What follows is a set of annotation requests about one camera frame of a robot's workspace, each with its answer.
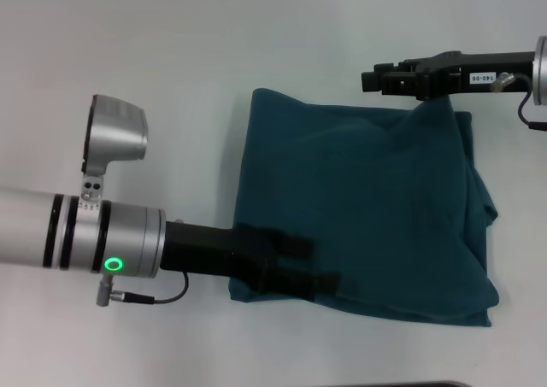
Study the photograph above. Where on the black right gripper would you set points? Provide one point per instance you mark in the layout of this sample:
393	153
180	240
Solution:
478	73

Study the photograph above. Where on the teal T-shirt with FREE print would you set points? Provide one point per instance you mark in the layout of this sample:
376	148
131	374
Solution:
363	190

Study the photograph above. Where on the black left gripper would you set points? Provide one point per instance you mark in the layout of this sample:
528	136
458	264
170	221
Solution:
205	250

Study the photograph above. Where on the dark device edge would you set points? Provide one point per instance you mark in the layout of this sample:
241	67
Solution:
427	385

